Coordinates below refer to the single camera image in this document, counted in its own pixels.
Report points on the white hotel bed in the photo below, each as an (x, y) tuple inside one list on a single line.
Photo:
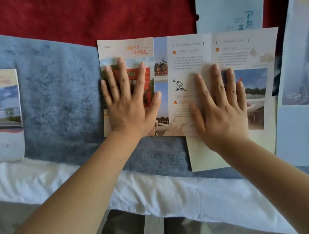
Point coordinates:
[(165, 194)]

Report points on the red monument cover brochure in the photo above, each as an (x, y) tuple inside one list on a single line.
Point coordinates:
[(190, 50)]

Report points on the person's left forearm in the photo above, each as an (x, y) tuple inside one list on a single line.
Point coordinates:
[(82, 192)]

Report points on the red and blue bed runner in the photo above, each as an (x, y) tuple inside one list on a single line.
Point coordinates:
[(53, 101)]

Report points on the person's right hand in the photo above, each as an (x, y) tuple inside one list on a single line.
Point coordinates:
[(224, 122)]

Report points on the person's left hand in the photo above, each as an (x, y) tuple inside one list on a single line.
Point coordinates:
[(128, 114)]

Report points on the pale blue painted brochure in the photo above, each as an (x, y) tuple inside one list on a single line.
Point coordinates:
[(297, 129)]

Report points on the pale green leaflet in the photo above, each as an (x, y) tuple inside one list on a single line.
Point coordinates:
[(207, 155)]

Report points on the person's right forearm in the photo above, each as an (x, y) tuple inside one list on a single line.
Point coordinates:
[(278, 185)]

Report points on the light blue calligraphy brochure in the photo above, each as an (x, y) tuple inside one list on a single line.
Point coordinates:
[(223, 12)]

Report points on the brown jar cover brochure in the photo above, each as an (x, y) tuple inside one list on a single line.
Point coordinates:
[(4, 98)]

